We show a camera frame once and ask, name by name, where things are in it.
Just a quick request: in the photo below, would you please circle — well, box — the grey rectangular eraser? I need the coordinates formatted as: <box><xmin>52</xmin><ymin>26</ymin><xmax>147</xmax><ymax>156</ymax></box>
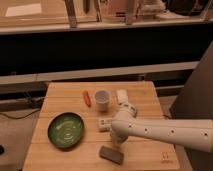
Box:
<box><xmin>99</xmin><ymin>146</ymin><xmax>124</xmax><ymax>165</ymax></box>

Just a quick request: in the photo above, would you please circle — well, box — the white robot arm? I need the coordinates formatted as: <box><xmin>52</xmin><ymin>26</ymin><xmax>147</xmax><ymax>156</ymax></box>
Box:
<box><xmin>111</xmin><ymin>103</ymin><xmax>213</xmax><ymax>153</ymax></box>

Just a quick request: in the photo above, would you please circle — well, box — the white ceramic cup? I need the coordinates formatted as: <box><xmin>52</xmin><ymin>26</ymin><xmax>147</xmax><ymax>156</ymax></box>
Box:
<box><xmin>94</xmin><ymin>90</ymin><xmax>110</xmax><ymax>112</ymax></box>

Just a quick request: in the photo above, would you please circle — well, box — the white labelled bottle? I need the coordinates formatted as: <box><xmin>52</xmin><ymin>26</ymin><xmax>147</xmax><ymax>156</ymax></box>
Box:
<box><xmin>98</xmin><ymin>118</ymin><xmax>112</xmax><ymax>132</ymax></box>

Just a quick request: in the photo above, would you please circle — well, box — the pale yellow sponge block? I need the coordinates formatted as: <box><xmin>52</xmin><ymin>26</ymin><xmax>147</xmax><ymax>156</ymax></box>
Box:
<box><xmin>116</xmin><ymin>89</ymin><xmax>128</xmax><ymax>104</ymax></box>

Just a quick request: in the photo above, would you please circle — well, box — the wooden table top board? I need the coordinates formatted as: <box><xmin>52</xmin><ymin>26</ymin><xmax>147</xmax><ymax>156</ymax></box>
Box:
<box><xmin>23</xmin><ymin>81</ymin><xmax>180</xmax><ymax>171</ymax></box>

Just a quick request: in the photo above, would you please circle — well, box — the orange carrot toy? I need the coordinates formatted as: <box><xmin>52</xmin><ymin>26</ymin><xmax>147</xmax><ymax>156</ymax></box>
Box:
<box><xmin>83</xmin><ymin>91</ymin><xmax>91</xmax><ymax>107</ymax></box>

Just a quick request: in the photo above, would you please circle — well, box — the green round bowl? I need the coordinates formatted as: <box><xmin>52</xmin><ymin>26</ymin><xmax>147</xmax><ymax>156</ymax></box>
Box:
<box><xmin>47</xmin><ymin>112</ymin><xmax>85</xmax><ymax>149</ymax></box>

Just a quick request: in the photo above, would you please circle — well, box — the black cable on floor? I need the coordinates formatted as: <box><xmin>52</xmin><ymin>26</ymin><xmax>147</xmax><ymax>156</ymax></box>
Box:
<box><xmin>0</xmin><ymin>108</ymin><xmax>42</xmax><ymax>121</ymax></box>

